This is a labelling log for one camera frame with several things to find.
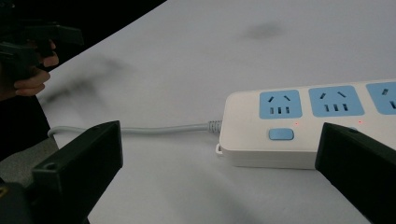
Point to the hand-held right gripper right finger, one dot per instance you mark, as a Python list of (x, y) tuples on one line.
[(361, 165)]

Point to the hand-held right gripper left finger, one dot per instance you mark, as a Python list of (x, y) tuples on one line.
[(81, 168)]

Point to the white and blue power strip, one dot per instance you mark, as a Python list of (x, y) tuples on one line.
[(280, 137)]

